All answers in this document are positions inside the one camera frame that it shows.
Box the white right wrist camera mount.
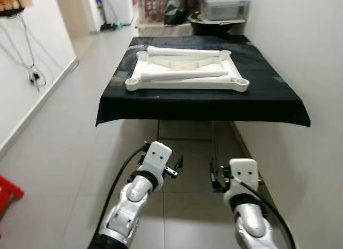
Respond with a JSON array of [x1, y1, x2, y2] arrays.
[[229, 158, 259, 195]]

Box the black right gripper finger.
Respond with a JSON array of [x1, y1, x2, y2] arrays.
[[210, 161, 222, 192]]

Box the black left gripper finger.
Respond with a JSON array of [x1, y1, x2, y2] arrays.
[[167, 155, 184, 179]]

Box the white plastic table top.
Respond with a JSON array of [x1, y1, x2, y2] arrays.
[[125, 45, 251, 93]]

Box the black wall cable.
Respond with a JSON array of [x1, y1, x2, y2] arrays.
[[0, 13, 49, 92]]

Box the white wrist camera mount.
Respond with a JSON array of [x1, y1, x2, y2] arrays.
[[229, 158, 259, 195], [141, 141, 173, 178]]

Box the black bag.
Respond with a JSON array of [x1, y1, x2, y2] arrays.
[[163, 0, 189, 25]]

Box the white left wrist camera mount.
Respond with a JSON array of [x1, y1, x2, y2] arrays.
[[141, 141, 173, 178]]

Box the orange lid storage box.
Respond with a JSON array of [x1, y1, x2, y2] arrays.
[[137, 0, 168, 25]]

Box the black tablecloth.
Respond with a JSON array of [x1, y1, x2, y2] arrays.
[[95, 34, 311, 127]]

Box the white appliance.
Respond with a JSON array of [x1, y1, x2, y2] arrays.
[[102, 0, 135, 25]]

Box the beige cloth covered bench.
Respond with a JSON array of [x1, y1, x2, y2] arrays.
[[134, 22, 193, 38]]

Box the black round basin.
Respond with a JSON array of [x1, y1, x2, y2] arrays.
[[188, 13, 248, 36]]

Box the red plastic stool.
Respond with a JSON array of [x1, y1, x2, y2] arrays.
[[0, 175, 25, 240]]

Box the mop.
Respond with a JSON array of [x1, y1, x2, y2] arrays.
[[99, 21, 125, 32]]

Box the clear plastic container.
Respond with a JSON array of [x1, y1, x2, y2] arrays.
[[199, 0, 250, 22]]

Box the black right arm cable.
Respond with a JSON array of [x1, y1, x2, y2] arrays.
[[236, 177, 297, 249]]

